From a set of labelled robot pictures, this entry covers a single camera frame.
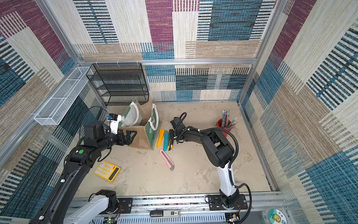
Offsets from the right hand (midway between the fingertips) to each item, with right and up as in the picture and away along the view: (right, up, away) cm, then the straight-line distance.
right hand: (175, 135), depth 100 cm
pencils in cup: (+34, +8, -5) cm, 36 cm away
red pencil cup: (+30, +7, -5) cm, 31 cm away
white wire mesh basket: (-60, +17, -28) cm, 69 cm away
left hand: (-22, +6, -27) cm, 36 cm away
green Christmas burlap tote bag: (-23, +11, +5) cm, 26 cm away
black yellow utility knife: (-2, -2, -4) cm, 5 cm away
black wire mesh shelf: (-43, +39, +10) cm, 59 cm away
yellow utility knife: (-9, +2, +2) cm, 10 cm away
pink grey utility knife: (-2, -15, -13) cm, 20 cm away
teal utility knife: (-6, -3, -2) cm, 7 cm away
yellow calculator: (-40, -19, -16) cm, 47 cm away
